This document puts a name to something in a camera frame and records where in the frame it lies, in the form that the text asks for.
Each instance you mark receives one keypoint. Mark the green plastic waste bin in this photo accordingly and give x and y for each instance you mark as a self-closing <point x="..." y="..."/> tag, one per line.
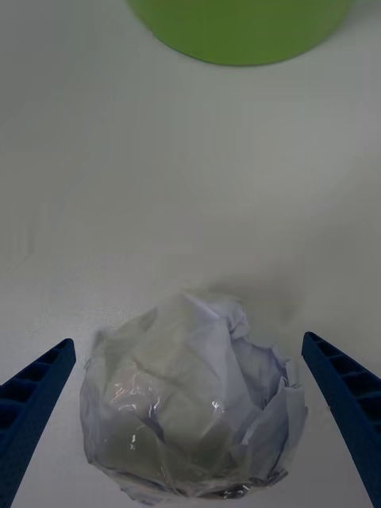
<point x="242" y="28"/>

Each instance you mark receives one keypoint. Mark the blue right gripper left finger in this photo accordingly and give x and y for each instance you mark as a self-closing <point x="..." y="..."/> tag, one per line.
<point x="28" y="409"/>

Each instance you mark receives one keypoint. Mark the crumpled white paper ball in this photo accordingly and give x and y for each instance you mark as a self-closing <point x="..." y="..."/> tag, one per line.
<point x="190" y="401"/>

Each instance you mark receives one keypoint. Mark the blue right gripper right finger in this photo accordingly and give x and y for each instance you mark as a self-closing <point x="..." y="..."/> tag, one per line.
<point x="349" y="401"/>

